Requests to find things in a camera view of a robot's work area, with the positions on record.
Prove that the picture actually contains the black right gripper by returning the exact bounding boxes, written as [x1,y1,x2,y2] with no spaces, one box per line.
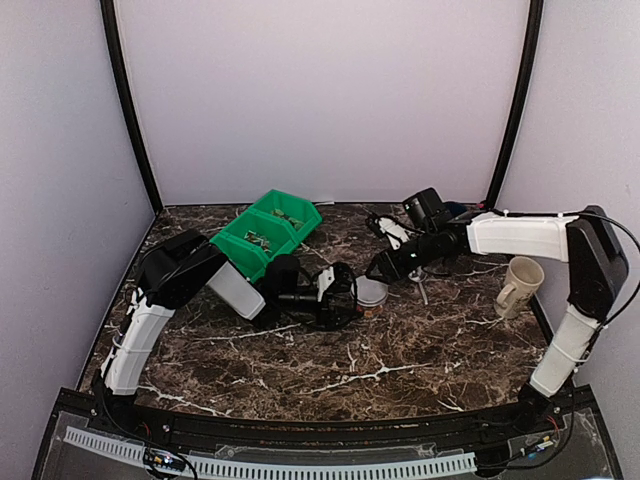
[367,229,442,285]

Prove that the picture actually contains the white round lid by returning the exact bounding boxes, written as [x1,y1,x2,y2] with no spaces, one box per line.
[357,276,388,308]

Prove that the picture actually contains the silver metal scoop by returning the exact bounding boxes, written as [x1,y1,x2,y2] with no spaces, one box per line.
[408,268,429,305]

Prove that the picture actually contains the green three-compartment candy bin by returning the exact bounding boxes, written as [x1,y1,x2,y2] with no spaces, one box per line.
[210,190,323,283]

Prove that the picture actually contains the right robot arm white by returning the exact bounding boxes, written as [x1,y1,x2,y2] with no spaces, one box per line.
[366,205,630,434]

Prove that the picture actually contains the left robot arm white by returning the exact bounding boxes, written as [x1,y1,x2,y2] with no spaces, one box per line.
[92,229,362,436]

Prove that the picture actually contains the yellow-green gummy candies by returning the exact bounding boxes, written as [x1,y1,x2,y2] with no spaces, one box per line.
[270,209,304,230]

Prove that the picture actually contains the lollipop candies pile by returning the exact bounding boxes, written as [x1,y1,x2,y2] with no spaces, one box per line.
[244,230,270,251]

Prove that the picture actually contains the dark blue mug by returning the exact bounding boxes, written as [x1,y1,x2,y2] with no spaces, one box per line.
[445,201,468,216]

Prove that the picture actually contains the beige ceramic mug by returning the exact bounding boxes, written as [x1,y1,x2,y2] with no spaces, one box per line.
[494,256,545,319]

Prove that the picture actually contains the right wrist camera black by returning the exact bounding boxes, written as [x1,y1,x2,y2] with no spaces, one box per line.
[366,187,453,250]

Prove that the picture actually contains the black front rail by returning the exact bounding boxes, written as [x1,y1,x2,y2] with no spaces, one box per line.
[89,400,568,450]

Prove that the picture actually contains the white slotted cable duct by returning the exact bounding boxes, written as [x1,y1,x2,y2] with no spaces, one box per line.
[62,427,477,479]

